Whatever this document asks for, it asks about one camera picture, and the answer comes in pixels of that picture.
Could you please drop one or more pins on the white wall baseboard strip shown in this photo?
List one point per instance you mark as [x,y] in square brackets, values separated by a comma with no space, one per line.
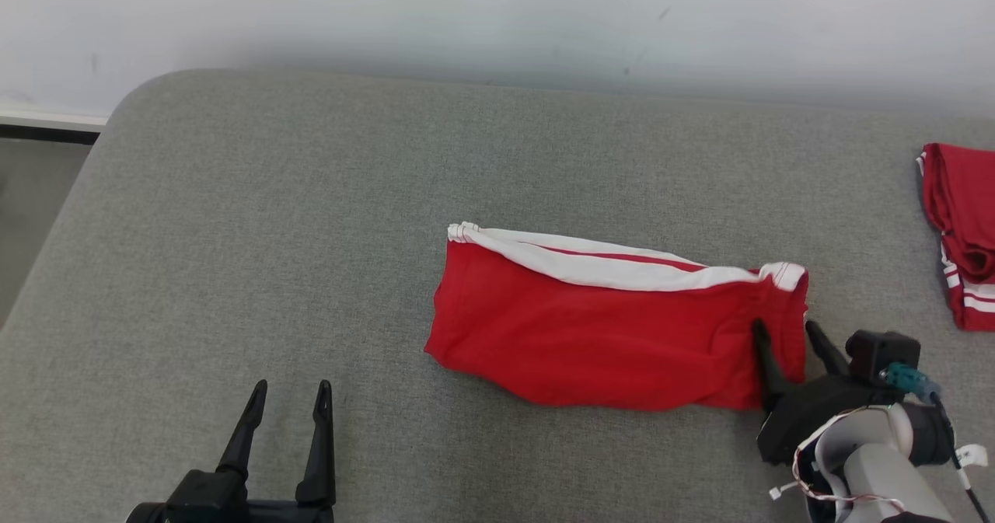
[47,117]

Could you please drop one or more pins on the red white jersey shirt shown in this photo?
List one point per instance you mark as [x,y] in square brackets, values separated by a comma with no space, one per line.
[968,220]

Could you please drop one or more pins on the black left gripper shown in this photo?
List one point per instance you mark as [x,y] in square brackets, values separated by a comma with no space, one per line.
[210,500]

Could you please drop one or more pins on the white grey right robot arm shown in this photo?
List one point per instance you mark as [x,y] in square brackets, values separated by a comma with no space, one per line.
[878,468]

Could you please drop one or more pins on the red Bulls 23 shorts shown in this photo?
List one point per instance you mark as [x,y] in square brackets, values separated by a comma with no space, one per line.
[591,336]

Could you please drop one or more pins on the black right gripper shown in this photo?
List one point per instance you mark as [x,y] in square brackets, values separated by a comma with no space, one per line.
[808,410]

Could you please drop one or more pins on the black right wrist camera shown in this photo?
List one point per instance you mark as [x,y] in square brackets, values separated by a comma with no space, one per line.
[882,352]

